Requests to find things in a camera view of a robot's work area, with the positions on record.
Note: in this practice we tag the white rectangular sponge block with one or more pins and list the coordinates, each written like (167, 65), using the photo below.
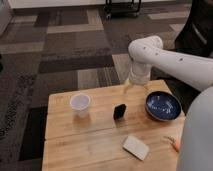
(136, 147)

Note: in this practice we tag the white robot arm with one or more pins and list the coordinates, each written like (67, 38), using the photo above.
(196, 149)

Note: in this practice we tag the small black box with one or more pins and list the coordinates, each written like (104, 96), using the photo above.
(119, 111)

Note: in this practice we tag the white plastic cup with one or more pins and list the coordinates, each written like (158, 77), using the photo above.
(80, 103)

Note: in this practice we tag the orange carrot toy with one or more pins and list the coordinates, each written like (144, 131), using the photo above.
(174, 142)

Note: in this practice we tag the black office chair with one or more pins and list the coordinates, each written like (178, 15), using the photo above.
(196, 38)

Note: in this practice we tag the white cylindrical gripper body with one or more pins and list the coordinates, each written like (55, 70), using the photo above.
(139, 73)

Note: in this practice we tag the dark blue ceramic bowl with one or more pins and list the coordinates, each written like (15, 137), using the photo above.
(162, 106)

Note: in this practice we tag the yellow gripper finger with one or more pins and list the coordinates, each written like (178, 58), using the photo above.
(146, 86)
(126, 85)

